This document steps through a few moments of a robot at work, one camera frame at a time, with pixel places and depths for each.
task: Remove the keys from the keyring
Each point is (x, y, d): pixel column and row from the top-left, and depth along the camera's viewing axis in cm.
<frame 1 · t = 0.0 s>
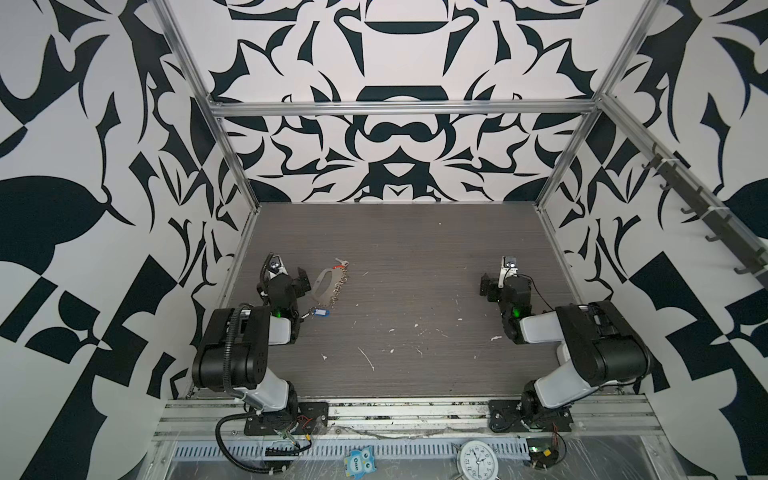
left hand: (281, 269, 92), fingers open
right hand: (506, 272, 94), fingers open
silver metal plate key: (336, 274, 101), point 2 cm above the table
blue key tag: (322, 312, 93), on the table

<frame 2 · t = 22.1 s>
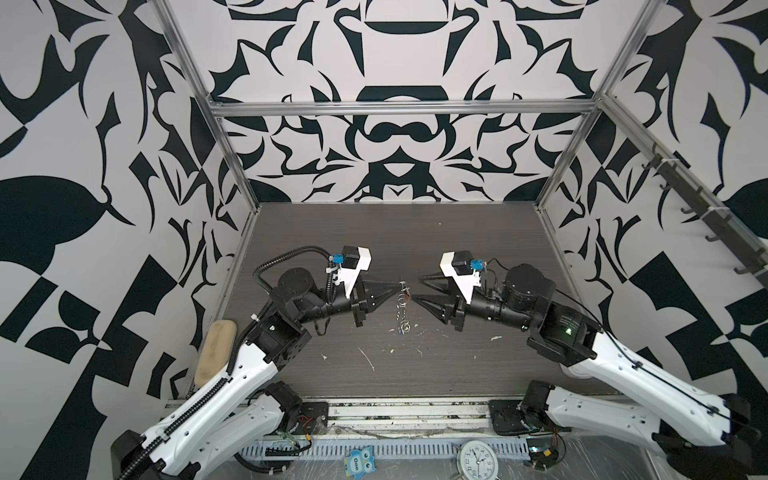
left hand: (402, 281, 57), fingers closed
right hand: (419, 288, 56), fingers open
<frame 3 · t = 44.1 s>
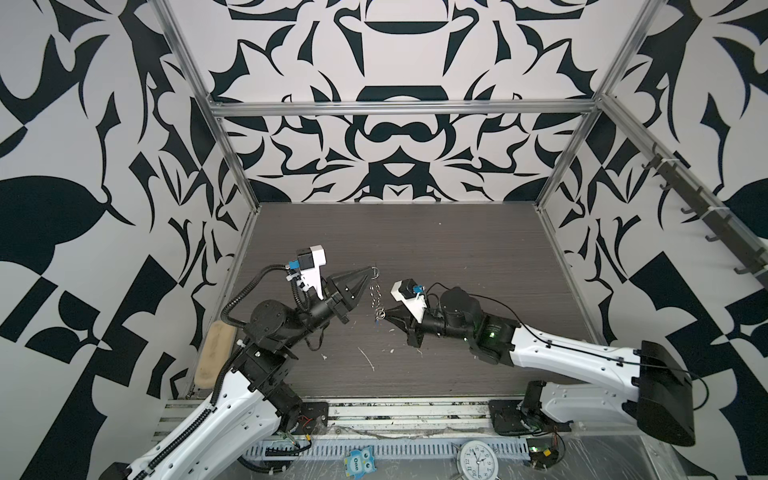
left hand: (372, 267, 56), fingers closed
right hand: (385, 315, 68), fingers closed
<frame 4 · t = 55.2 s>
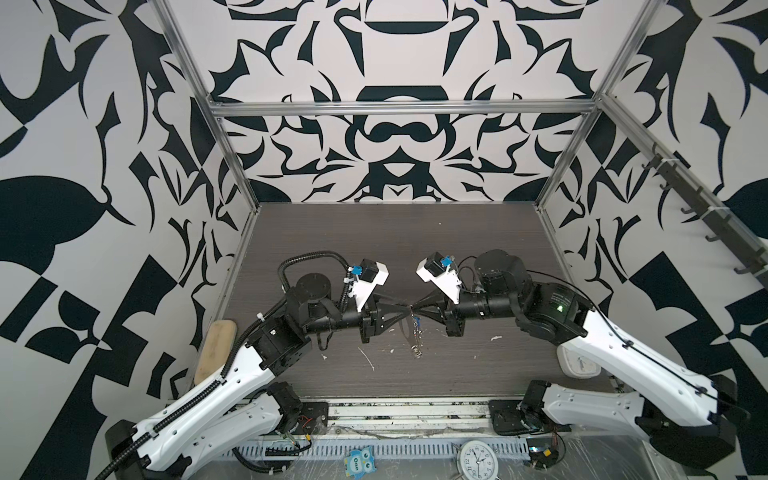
left hand: (410, 303, 58), fingers open
right hand: (416, 308, 59), fingers closed
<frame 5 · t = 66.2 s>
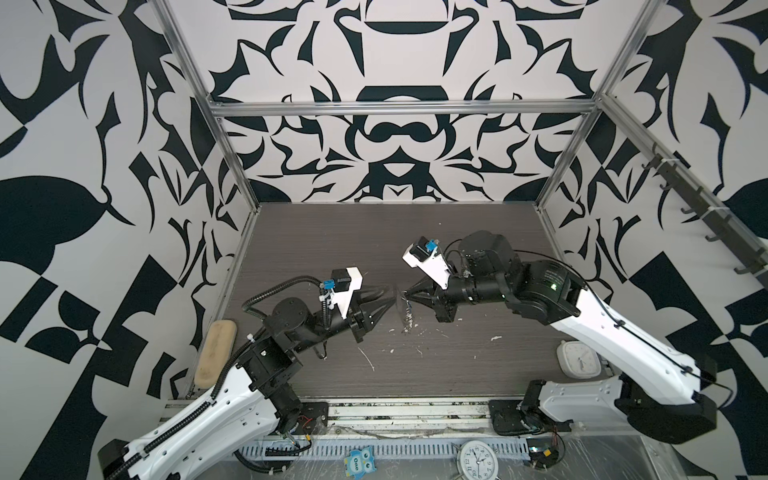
left hand: (393, 289, 58), fingers open
right hand: (408, 295, 59), fingers closed
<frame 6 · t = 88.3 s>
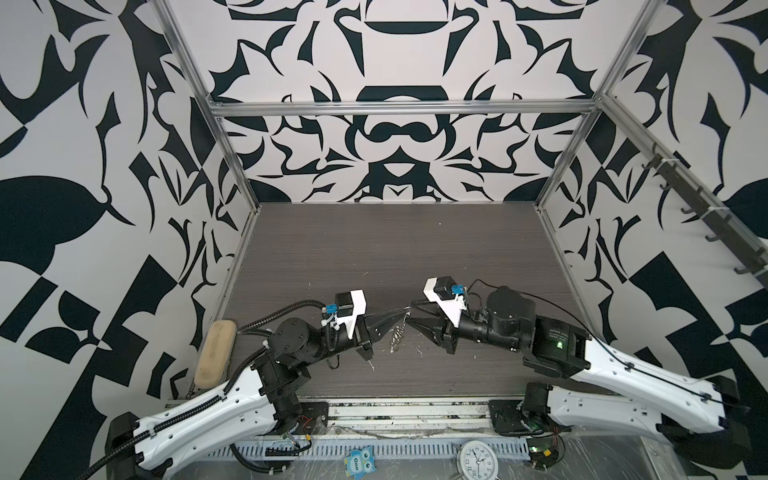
left hand: (404, 306, 55), fingers closed
right hand: (412, 312, 59), fingers open
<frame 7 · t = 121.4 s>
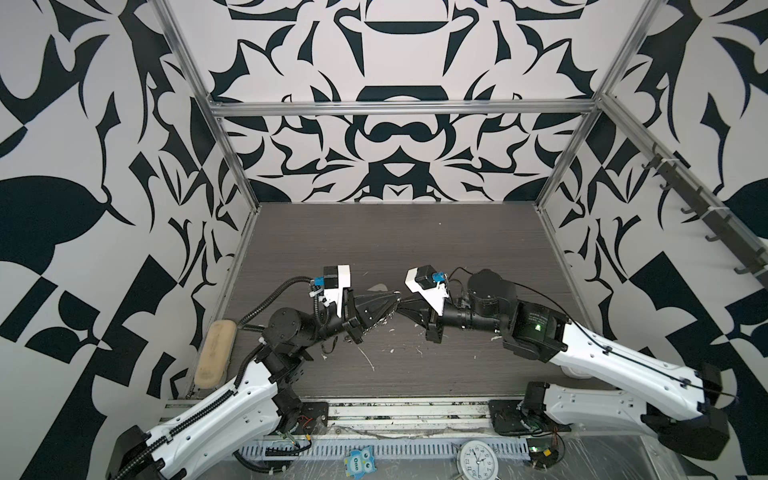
left hand: (397, 293, 55), fingers closed
right hand: (395, 307, 59), fingers closed
